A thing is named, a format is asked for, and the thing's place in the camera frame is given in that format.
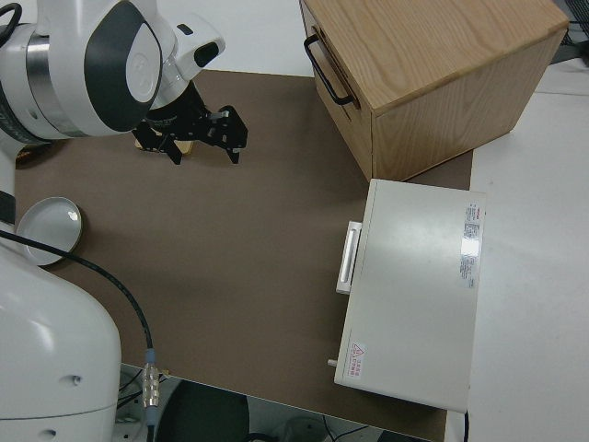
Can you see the gray round plate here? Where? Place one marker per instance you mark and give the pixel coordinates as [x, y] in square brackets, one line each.
[48, 230]

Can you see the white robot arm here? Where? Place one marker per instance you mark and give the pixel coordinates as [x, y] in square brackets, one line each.
[69, 69]

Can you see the wooden mug stand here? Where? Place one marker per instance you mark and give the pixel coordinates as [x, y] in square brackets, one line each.
[188, 147]

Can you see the brown table mat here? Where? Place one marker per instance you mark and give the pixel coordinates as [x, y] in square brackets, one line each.
[207, 253]

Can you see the wooden drawer box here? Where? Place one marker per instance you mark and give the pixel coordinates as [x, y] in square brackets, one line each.
[437, 69]

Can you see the black round stool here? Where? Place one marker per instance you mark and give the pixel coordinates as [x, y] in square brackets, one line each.
[202, 414]

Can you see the white toaster oven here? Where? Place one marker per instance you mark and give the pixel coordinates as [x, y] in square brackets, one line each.
[414, 299]

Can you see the brown wicker basket tray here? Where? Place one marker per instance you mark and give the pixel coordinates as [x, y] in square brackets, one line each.
[23, 159]

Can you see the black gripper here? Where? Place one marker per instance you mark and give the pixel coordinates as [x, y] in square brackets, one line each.
[177, 122]

